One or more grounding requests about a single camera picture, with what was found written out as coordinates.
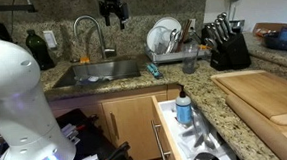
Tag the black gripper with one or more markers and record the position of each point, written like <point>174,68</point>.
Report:
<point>112,5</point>

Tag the chrome gooseneck faucet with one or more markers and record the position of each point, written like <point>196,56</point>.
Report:
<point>99,32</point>

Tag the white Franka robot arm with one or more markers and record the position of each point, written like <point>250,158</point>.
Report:
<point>14,98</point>

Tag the small white plate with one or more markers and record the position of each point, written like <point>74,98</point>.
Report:
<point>156,35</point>

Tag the stainless steel sink basin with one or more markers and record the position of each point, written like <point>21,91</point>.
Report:
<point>106,69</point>

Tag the orange sponge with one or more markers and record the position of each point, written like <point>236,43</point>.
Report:
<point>84,60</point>

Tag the large white plate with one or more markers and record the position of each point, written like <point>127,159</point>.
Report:
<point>170,23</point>

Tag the metal ladle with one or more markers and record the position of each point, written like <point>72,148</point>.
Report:
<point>173,35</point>

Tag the dishes in sink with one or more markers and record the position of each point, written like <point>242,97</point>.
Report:
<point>91,79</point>

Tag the teal scrub brush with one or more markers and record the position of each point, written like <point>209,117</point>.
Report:
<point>154,70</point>

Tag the metal dish rack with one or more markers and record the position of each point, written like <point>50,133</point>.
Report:
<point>168,57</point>

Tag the wooden utensils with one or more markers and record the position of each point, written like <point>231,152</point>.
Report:
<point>185,30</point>

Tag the dark green glass bottle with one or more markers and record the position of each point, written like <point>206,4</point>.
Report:
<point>39,49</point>

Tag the clear drinking glass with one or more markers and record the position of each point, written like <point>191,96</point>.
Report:
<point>190,62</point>

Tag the blue label soap pump bottle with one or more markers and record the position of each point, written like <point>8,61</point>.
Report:
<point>184,109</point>

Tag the open wooden drawer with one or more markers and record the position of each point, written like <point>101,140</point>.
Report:
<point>171,121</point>

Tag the silver metal brackets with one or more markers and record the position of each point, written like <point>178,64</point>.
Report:
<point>70,133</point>

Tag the black knife block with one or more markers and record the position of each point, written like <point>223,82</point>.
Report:
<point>235,52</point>

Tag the metal cutlery piece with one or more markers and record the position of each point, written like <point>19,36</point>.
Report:
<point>188,132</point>
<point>200,140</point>

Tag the orange black clamp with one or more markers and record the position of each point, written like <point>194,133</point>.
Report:
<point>116,155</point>

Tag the orange packet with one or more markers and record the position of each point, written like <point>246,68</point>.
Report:
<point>264,32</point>

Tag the brown wooden tray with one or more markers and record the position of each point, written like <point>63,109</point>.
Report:
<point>270,24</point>

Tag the large wooden cutting board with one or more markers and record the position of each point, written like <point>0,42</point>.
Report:
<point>261,93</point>

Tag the dark blue bowl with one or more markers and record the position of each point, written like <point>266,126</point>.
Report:
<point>278,44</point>

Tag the black round lid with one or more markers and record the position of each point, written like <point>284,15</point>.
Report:
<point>206,159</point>

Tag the wooden rolling pin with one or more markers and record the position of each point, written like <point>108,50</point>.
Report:
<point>253,123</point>

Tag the white wall switch plate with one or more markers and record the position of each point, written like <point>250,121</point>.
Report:
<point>50,39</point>

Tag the small white wall outlet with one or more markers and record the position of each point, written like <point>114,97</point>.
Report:
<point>192,23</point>

